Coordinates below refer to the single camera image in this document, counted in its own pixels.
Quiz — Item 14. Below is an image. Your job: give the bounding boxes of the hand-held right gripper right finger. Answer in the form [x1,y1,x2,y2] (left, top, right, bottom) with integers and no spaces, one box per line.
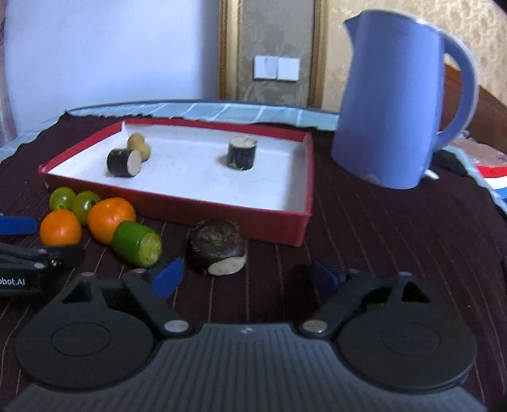
[298,259,432,339]

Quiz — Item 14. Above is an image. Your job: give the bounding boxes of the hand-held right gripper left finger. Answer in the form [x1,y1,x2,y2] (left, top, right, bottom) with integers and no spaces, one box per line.
[62,257,195,338]

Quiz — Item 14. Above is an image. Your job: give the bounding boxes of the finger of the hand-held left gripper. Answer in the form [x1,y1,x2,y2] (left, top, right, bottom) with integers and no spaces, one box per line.
[0,242,86,271]
[0,216,39,237]

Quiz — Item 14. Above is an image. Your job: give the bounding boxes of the small orange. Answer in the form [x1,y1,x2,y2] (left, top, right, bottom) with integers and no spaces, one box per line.
[40,209,83,247]

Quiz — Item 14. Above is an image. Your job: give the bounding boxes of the green cucumber piece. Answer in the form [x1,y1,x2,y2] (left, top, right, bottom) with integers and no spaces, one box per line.
[112,221,163,268]

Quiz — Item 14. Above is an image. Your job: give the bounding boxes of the green tomato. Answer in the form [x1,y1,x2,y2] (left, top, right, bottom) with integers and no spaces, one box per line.
[49,187,77,211]
[71,191,101,226]

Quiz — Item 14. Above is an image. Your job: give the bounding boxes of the dark water chestnut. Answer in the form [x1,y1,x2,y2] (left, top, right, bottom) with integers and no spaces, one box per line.
[187,220,248,277]

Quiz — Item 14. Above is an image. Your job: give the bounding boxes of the large orange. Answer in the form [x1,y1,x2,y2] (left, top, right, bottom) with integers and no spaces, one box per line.
[87,197,137,245]

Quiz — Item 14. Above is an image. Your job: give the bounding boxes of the red cardboard box tray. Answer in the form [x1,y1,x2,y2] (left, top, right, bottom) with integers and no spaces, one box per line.
[38,118,315,247]

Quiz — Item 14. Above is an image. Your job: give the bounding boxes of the dark sugarcane piece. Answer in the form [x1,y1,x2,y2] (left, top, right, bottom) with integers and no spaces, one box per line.
[227,136,258,172]
[106,148,143,177]

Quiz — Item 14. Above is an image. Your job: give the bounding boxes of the dark maroon striped cloth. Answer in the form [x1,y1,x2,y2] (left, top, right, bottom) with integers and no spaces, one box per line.
[0,113,507,397]

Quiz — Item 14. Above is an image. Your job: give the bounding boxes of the pink curtain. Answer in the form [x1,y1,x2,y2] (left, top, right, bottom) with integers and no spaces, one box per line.
[0,59,17,149]

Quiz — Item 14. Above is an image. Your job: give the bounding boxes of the teal checked sheet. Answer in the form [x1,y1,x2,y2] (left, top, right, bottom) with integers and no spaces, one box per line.
[0,101,341,161]

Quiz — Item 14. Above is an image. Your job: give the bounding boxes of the blue electric kettle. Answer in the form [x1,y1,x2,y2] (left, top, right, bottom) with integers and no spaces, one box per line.
[331,9,480,190]

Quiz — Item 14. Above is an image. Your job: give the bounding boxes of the red white blue striped blanket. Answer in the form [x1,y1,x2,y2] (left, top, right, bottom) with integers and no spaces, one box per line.
[452,138,507,216]

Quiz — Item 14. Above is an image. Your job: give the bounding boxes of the white wall light switch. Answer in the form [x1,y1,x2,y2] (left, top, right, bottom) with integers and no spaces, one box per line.
[253,55,300,82]

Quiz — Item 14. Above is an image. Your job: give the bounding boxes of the gold framed wall panel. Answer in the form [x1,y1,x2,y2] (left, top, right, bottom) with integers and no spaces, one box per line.
[218,0,329,107]

